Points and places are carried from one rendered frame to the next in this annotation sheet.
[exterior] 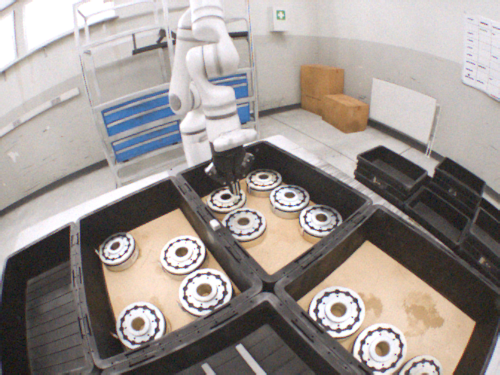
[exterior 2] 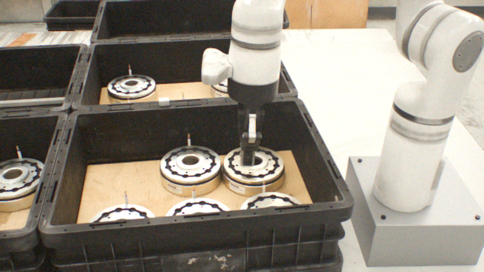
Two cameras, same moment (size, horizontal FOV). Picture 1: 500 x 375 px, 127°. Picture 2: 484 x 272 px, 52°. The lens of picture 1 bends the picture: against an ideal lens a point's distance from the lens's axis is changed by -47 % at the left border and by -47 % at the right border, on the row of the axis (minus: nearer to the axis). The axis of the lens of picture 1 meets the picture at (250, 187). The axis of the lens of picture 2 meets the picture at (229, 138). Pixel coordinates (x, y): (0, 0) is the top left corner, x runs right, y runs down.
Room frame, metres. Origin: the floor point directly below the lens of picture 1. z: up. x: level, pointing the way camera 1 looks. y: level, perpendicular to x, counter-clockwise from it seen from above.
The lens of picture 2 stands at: (0.72, -0.56, 1.35)
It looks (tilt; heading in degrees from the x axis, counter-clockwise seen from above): 33 degrees down; 115
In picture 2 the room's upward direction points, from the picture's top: straight up
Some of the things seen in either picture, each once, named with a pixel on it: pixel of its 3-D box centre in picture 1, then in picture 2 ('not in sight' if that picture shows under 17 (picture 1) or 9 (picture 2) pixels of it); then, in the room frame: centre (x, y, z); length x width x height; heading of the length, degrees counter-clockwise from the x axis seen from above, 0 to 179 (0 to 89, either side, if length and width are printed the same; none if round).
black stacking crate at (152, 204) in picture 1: (150, 266); (185, 94); (0.26, 0.22, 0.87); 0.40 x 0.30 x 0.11; 32
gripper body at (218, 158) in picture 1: (228, 152); (251, 99); (0.48, 0.04, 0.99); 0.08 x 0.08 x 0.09
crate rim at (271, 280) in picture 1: (265, 190); (194, 158); (0.42, -0.04, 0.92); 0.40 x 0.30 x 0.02; 32
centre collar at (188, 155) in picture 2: (243, 222); (190, 161); (0.38, 0.02, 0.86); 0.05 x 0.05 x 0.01
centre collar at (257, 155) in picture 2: (225, 197); (253, 161); (0.47, 0.06, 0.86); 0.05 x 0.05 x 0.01
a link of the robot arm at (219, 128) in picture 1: (225, 125); (241, 53); (0.46, 0.04, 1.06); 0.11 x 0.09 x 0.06; 25
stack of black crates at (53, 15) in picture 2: not in sight; (92, 38); (-1.05, 1.48, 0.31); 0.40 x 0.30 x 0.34; 26
